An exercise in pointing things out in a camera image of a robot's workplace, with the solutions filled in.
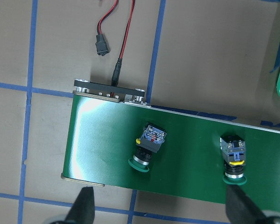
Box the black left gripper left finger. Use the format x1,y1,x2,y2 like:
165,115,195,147
64,187,95,224

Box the red black power cable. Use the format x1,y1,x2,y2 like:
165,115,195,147
95,0,136,85

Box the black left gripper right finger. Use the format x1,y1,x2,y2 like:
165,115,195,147
225,185,266,224

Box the green conveyor belt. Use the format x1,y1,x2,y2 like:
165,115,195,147
62,79,280,212

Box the green push button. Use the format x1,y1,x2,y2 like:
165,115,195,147
220,135,247,186
128,122,167,173

